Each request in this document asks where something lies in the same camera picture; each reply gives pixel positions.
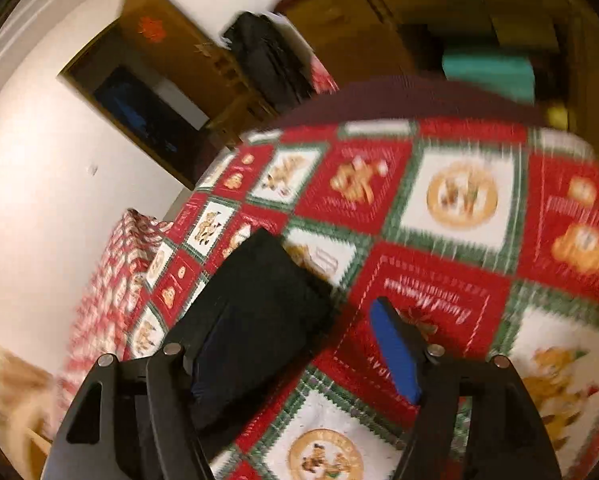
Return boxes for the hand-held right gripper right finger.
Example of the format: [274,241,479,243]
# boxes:
[369,297,563,480]

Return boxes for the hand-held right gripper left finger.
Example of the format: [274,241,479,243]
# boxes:
[44,342,216,480]

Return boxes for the black pants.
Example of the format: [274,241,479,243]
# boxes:
[164,227,338,432]

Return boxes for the red printed blanket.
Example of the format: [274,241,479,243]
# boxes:
[62,117,599,480]

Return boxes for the dark maroon cloth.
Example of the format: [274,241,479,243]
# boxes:
[274,75,546,129]

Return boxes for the wooden chair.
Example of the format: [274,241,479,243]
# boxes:
[194,45,281,147]

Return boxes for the red patterned cloth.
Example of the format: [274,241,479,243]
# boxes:
[311,57,338,94]

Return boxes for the teal cloth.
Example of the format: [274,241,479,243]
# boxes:
[441,52,537,106]

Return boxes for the black bag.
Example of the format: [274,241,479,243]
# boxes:
[222,11,313,109]

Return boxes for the wooden door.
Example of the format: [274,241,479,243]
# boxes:
[120,0,261,131]

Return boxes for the red paper door decoration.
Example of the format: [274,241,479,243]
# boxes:
[136,15,165,44]

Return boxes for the wooden door frame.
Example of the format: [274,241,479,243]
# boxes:
[57,19,216,191]

